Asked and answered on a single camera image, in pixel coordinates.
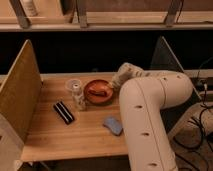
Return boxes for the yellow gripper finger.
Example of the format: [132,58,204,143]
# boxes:
[107,83,113,89]

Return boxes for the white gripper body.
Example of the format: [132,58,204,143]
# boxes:
[110,62,144,89]

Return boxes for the orange ceramic bowl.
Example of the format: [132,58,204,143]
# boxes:
[84,79,114,105]

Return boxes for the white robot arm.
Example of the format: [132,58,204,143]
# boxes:
[110,63,193,171]

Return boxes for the sausage in bowl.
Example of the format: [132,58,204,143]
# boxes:
[88,90,107,97]

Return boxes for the clear plastic cup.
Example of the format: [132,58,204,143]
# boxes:
[65,79,82,93]

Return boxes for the clear plastic bottle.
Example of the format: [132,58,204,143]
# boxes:
[72,84,86,111]

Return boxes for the right dark side panel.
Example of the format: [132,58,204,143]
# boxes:
[150,36,184,72]

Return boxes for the blue sponge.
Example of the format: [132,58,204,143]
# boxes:
[103,116,123,136]

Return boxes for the black striped box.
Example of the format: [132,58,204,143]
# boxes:
[53,101,75,125]

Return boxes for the wooden shelf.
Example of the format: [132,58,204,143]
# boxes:
[0,0,213,32]

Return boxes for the left wooden side panel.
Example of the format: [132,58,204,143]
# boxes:
[0,40,42,147]

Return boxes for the white bottle on shelf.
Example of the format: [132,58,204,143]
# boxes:
[22,0,38,17]

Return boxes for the black cables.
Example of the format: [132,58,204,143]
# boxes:
[172,56,213,171]

